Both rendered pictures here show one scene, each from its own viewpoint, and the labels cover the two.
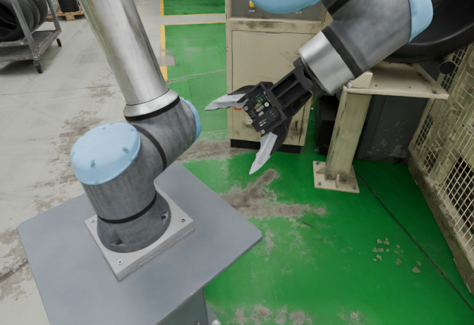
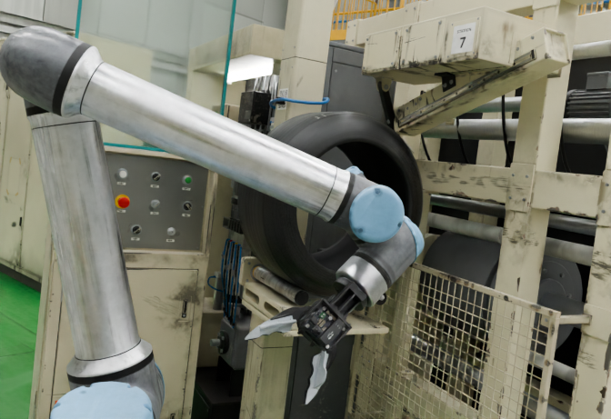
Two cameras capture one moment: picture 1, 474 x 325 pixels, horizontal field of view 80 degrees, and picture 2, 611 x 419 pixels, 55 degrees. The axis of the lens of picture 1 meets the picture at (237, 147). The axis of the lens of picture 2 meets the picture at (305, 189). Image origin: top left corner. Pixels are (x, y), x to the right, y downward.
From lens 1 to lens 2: 0.71 m
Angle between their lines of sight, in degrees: 47
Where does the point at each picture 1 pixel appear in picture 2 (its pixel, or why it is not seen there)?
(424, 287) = not seen: outside the picture
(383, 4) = (399, 237)
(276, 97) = (339, 310)
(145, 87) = (127, 330)
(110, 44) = (97, 276)
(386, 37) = (405, 258)
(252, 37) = not seen: hidden behind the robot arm
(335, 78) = (378, 290)
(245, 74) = not seen: hidden behind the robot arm
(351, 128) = (272, 403)
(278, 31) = (143, 266)
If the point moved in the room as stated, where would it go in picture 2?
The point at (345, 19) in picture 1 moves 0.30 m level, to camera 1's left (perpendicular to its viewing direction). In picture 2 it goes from (375, 246) to (232, 245)
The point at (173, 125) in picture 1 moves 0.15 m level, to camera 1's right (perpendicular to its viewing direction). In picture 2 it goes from (155, 383) to (227, 373)
